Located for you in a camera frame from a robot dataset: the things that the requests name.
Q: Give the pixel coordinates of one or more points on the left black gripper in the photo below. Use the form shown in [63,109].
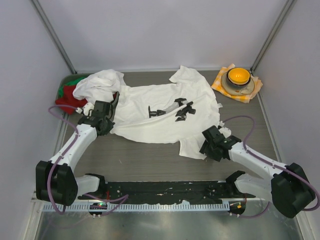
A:
[109,128]

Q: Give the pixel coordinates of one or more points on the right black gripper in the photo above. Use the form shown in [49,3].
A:
[205,149]

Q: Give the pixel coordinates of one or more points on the white t-shirt with robot print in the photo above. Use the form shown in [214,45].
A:
[168,113]

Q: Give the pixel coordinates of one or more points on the yellow checkered cloth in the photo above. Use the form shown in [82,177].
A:
[244,99]

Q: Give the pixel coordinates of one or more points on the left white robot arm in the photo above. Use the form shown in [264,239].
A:
[67,160]

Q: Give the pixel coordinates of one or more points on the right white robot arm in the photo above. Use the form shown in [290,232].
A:
[275,175]

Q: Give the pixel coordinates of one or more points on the red t-shirt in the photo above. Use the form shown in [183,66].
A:
[65,97]

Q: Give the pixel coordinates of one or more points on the green t-shirt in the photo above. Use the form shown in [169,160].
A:
[70,83]

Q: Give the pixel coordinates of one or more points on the beige ceramic plate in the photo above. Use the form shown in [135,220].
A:
[237,90]

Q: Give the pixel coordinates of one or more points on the dark ceramic bowl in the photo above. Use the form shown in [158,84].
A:
[236,82]

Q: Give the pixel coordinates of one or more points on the orange bowl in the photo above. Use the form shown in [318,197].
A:
[238,75]

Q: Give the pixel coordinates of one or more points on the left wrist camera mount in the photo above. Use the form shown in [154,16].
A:
[86,109]

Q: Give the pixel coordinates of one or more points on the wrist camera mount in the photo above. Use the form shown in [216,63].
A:
[86,109]
[225,131]

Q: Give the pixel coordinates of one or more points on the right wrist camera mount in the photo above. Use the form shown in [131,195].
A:
[225,131]

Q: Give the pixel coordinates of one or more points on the white slotted cable duct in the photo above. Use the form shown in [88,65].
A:
[96,206]

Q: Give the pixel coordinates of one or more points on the aluminium rail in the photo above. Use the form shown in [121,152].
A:
[170,192]

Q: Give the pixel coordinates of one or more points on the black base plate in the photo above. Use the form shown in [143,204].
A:
[171,192]

